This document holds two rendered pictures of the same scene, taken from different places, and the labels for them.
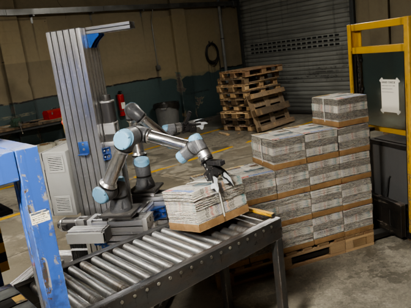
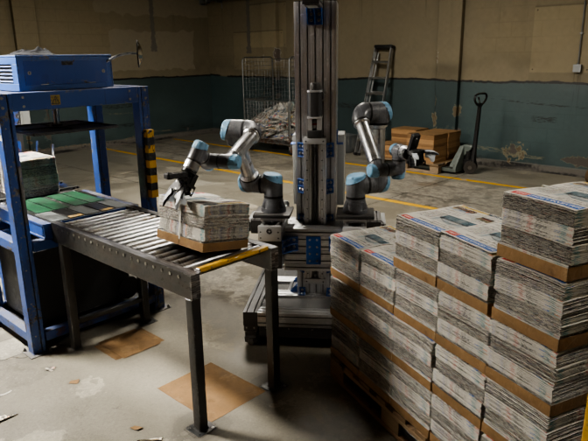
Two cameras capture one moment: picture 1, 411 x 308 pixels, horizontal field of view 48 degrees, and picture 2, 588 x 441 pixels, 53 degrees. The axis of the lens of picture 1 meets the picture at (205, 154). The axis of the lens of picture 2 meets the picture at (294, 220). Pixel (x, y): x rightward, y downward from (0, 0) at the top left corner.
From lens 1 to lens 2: 3.88 m
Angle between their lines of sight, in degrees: 80
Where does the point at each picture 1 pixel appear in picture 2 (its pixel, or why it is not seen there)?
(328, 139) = (475, 266)
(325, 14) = not seen: outside the picture
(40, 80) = not seen: outside the picture
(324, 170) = (462, 323)
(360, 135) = (539, 304)
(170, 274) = (98, 241)
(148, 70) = not seen: outside the picture
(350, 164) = (510, 351)
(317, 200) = (444, 369)
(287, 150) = (414, 245)
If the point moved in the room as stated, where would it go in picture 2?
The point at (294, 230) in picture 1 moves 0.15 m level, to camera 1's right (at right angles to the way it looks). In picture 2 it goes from (407, 384) to (418, 403)
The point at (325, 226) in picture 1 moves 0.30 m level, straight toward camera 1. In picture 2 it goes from (447, 426) to (372, 421)
